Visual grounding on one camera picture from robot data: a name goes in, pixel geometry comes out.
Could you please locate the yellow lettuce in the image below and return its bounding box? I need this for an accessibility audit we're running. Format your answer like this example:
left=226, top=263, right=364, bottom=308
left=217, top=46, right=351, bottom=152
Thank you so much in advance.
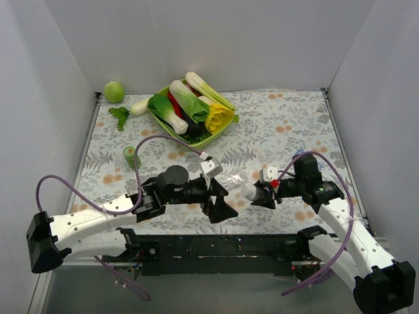
left=204, top=103, right=239, bottom=135

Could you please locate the white green leek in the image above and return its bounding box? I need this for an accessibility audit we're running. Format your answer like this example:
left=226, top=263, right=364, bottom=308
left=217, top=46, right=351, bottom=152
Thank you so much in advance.
left=185, top=71, right=236, bottom=111

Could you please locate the blue pill organizer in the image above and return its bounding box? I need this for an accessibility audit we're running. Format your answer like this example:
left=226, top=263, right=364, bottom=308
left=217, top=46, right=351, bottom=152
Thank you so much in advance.
left=295, top=149, right=324, bottom=171

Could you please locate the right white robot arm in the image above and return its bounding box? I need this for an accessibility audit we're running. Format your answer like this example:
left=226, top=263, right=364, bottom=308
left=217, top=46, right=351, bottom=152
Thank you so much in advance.
left=241, top=151, right=416, bottom=313

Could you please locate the floral table mat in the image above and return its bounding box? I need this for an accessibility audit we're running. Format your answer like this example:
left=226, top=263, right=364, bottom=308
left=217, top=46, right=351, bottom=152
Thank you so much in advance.
left=70, top=91, right=352, bottom=235

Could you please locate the green bok choy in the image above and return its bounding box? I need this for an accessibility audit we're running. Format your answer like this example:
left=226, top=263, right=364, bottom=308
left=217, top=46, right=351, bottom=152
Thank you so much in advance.
left=147, top=94, right=189, bottom=135

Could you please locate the clear pill organizer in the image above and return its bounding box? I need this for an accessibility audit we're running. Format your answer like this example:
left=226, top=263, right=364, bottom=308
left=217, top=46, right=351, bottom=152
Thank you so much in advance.
left=221, top=172, right=248, bottom=191

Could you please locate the napa cabbage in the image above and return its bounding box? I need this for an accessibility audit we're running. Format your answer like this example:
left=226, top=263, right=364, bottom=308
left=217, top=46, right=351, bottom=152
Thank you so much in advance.
left=169, top=80, right=210, bottom=123

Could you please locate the green round cabbage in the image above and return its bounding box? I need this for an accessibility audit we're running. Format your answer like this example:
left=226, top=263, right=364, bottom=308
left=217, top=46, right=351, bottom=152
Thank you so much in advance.
left=103, top=81, right=125, bottom=103

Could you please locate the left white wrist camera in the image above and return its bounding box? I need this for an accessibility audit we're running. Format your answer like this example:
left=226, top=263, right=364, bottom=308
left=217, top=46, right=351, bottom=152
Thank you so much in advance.
left=200, top=158, right=223, bottom=179

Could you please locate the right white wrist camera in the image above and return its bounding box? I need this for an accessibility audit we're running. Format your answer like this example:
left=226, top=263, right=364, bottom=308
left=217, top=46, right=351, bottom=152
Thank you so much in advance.
left=259, top=167, right=280, bottom=188

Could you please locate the green cylindrical bottle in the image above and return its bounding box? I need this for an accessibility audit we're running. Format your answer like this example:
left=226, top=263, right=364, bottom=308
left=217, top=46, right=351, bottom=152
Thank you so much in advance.
left=122, top=145, right=141, bottom=169

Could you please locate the dark purple eggplant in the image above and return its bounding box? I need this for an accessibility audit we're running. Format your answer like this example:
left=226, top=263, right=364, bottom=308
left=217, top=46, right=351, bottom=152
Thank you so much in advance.
left=181, top=111, right=206, bottom=137

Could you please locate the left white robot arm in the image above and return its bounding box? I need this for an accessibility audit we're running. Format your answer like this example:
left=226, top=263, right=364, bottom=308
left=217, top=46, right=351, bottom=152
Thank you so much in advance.
left=26, top=165, right=238, bottom=273

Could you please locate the white cap pill bottle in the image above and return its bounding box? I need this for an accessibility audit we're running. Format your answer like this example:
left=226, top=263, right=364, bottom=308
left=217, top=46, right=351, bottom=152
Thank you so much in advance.
left=240, top=184, right=269, bottom=202

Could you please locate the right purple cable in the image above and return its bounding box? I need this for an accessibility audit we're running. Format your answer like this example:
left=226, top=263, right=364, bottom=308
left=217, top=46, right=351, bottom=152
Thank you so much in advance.
left=281, top=150, right=355, bottom=296

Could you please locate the green plastic tray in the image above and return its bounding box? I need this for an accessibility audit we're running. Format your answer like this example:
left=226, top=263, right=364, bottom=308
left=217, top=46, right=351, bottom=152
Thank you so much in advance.
left=148, top=79, right=233, bottom=148

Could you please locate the white radish with leaves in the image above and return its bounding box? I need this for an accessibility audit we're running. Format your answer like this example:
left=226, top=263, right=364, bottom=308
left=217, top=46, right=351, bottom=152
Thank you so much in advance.
left=108, top=97, right=150, bottom=131

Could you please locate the red chili pepper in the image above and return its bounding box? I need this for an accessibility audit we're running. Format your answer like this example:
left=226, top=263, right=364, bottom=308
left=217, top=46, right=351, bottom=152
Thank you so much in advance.
left=168, top=92, right=183, bottom=118

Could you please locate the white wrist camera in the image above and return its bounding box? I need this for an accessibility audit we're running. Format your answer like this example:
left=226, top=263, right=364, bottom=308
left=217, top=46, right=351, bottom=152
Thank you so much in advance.
left=259, top=167, right=280, bottom=188
left=200, top=158, right=223, bottom=179

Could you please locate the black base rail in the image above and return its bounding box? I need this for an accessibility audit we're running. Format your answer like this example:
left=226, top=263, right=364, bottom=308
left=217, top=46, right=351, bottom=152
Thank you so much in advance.
left=102, top=234, right=321, bottom=279

